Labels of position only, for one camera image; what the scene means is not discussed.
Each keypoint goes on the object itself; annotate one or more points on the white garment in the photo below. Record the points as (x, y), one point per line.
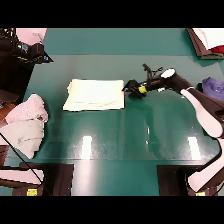
(213, 36)

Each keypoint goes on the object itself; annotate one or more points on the pink fluffy garment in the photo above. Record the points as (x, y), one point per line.
(28, 110)

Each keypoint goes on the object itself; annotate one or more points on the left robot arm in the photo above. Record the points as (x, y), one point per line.
(20, 175)

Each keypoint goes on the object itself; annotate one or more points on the cream shirt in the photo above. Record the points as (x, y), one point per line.
(95, 95)

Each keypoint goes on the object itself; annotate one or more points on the red garment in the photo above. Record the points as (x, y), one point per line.
(218, 50)

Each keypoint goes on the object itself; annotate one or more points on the purple garment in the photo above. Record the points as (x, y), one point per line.
(215, 88)

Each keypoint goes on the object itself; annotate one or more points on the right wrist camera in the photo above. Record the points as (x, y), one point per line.
(150, 74)

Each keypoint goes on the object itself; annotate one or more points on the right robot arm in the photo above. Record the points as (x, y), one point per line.
(206, 113)

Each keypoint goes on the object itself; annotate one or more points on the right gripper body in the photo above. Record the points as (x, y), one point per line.
(135, 87)

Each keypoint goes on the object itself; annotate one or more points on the pale grey garment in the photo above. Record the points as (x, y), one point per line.
(25, 138)

